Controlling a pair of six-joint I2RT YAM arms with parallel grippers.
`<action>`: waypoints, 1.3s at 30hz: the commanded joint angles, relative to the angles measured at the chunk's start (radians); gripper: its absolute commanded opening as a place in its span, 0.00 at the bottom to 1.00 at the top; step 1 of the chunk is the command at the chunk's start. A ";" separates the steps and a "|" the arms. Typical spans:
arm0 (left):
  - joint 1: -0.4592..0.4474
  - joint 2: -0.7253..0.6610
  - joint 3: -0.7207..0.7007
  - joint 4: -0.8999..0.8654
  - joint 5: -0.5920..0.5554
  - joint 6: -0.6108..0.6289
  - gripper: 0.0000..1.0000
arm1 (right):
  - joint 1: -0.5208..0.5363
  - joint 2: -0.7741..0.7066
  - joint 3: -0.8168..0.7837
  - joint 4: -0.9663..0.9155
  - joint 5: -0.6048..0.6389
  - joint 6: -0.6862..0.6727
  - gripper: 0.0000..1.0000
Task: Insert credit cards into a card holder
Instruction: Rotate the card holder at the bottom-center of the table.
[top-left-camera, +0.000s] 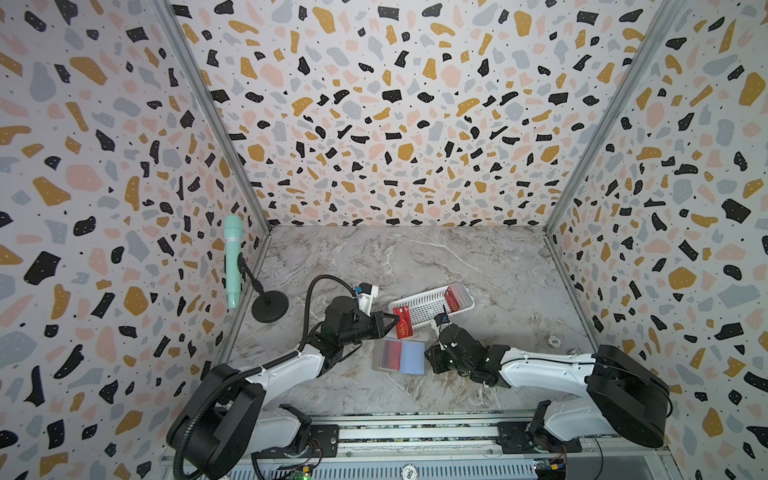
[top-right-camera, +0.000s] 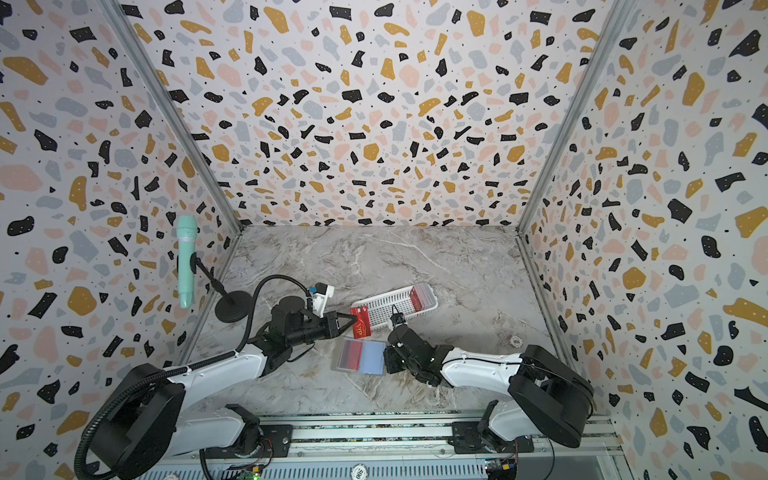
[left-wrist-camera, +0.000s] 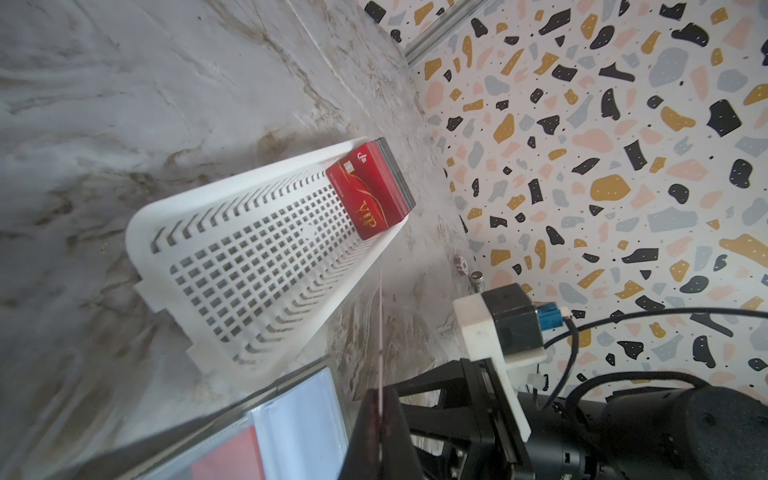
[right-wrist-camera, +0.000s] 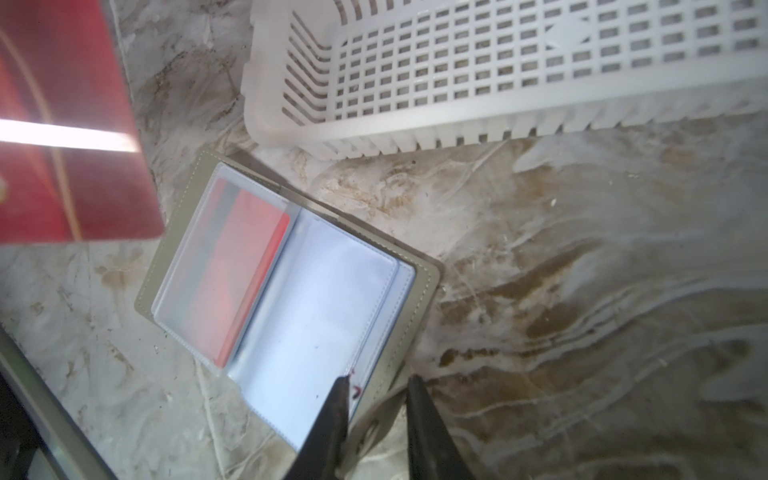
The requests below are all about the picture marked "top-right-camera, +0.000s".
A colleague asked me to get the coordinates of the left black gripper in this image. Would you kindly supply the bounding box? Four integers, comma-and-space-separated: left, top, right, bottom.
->
290, 311, 361, 350

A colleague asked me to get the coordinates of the white plastic mesh basket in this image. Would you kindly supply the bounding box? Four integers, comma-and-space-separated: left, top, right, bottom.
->
350, 282, 439, 331

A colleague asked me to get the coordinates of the red credit card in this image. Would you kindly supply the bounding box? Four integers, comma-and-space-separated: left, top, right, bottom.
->
350, 305, 371, 339
337, 339, 364, 371

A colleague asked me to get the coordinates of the stack of red cards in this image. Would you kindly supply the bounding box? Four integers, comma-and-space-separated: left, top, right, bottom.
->
409, 282, 438, 312

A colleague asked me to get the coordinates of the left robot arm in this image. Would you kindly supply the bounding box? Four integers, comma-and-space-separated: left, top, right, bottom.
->
73, 296, 358, 479

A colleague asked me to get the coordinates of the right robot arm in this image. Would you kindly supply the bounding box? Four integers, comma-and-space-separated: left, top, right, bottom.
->
384, 323, 594, 453

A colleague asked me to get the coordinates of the black microphone stand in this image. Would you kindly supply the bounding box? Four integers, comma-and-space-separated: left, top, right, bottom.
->
190, 253, 252, 324

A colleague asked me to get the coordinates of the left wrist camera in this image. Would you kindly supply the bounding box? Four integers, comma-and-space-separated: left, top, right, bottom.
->
309, 282, 335, 317

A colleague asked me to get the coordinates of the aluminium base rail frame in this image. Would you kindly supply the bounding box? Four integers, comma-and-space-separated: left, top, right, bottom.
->
142, 411, 633, 479

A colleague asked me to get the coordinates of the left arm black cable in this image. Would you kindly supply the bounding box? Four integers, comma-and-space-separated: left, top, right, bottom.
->
74, 274, 313, 475

